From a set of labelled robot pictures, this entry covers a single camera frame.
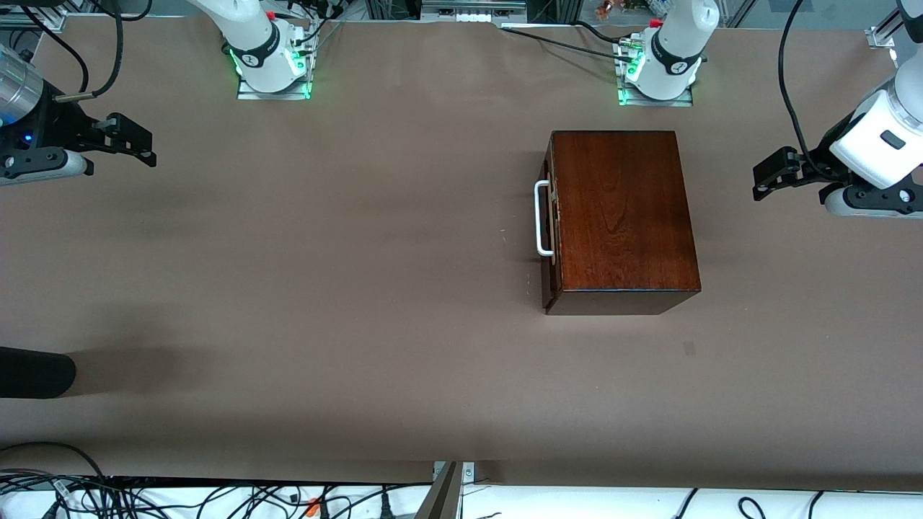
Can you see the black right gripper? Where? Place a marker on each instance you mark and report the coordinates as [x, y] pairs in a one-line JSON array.
[[59, 121]]

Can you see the aluminium profile rail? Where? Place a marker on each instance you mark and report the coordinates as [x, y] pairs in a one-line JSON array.
[[881, 36]]

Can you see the orange connector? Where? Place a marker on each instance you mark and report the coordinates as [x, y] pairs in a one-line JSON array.
[[314, 507]]

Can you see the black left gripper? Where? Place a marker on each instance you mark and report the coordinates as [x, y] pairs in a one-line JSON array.
[[831, 141]]

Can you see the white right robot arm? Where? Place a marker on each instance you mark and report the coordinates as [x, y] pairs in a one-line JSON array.
[[252, 36]]

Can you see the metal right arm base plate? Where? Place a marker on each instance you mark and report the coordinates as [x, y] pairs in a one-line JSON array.
[[249, 94]]

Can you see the dark brown wooden cabinet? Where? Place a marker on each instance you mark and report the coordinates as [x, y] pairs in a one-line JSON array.
[[620, 216]]

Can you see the black ribbed cylinder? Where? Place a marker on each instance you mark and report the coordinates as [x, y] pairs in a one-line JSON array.
[[36, 372]]

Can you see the metal table edge bracket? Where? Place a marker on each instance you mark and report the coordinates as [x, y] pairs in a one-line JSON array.
[[443, 497]]

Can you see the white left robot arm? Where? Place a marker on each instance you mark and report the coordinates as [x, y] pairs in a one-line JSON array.
[[678, 43]]

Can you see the white power strip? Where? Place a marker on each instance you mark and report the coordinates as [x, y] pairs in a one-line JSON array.
[[472, 16]]

